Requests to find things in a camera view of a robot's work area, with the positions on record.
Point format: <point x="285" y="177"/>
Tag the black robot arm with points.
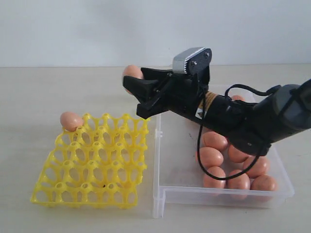
<point x="249" y="127"/>

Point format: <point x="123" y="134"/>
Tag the clear plastic bin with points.
<point x="178" y="178"/>

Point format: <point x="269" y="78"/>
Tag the yellow plastic egg tray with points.
<point x="100" y="164"/>

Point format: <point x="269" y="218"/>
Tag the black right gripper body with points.
<point x="180" y="93"/>

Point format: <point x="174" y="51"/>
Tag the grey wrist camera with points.
<point x="194" y="61"/>

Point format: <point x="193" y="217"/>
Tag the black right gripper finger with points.
<point x="157" y="104"/>
<point x="154" y="80"/>

